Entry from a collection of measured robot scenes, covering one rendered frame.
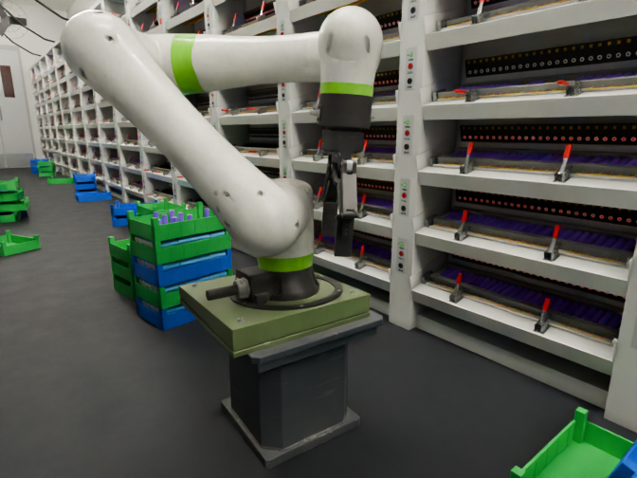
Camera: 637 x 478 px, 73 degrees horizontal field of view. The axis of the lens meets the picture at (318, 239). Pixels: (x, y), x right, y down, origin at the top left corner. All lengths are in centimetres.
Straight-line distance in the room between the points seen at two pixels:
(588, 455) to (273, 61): 105
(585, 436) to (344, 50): 96
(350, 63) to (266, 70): 22
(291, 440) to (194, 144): 64
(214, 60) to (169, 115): 20
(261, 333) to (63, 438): 58
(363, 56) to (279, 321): 49
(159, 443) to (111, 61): 79
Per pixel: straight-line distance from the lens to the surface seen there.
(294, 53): 90
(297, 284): 91
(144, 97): 80
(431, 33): 143
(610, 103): 117
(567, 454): 116
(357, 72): 75
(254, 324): 81
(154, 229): 151
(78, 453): 116
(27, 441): 125
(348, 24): 76
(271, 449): 102
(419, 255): 150
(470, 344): 148
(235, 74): 93
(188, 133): 77
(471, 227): 141
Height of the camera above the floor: 68
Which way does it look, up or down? 14 degrees down
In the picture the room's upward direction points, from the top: straight up
